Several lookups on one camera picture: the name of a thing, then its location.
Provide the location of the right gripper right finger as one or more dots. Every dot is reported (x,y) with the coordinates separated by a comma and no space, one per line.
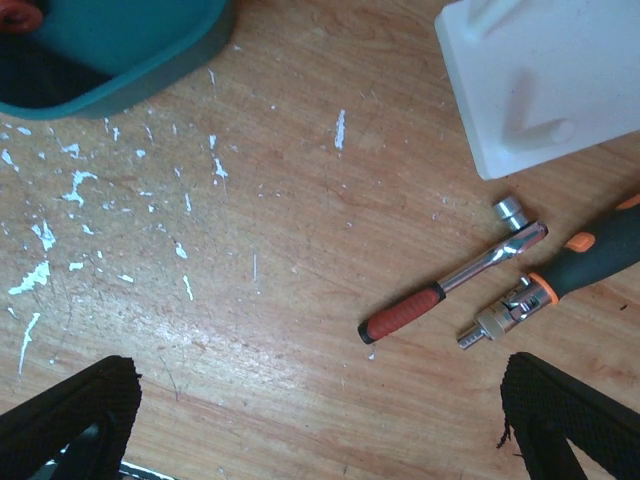
(548,411)

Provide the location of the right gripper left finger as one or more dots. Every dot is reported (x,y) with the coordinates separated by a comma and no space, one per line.
(84,422)

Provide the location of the red handled ratchet wrench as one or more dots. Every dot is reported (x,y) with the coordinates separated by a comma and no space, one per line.
(524,234)

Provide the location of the red spring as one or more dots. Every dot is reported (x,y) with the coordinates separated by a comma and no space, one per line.
(20,16)

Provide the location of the white peg board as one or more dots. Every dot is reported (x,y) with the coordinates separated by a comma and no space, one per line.
(537,80)

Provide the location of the teal plastic tray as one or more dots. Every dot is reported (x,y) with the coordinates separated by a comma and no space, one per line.
(93,59)

